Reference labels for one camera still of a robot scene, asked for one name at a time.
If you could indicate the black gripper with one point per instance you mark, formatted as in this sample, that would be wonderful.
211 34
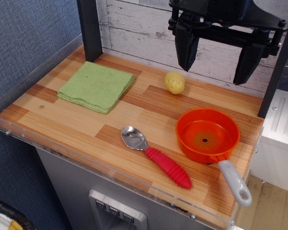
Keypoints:
239 23

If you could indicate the orange pan with grey handle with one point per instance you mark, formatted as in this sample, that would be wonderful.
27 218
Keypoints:
208 135

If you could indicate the green folded cloth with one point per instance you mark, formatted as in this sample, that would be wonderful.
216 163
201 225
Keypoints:
96 87

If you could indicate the yellow toy potato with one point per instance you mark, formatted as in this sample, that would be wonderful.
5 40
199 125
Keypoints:
174 82

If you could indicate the white side unit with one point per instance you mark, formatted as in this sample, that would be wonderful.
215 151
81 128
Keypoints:
270 159

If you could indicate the clear acrylic table guard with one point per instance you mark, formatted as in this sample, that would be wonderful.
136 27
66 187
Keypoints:
93 140

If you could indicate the silver dispenser button panel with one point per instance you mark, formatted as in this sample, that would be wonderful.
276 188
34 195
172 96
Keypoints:
111 214

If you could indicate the grey cabinet under table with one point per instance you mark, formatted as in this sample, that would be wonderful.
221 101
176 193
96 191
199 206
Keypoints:
72 184

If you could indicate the black and yellow object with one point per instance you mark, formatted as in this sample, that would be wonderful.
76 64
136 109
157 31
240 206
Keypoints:
12 219

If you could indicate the dark right upright post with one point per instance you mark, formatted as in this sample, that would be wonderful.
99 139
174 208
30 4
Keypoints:
275 78

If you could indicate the dark upright post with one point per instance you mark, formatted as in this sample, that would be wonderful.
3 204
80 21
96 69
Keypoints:
275 78
90 29

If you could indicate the spoon with red handle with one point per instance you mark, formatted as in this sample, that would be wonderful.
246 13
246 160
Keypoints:
134 139

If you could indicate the dark left upright post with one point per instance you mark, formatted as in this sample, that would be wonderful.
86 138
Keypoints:
90 29

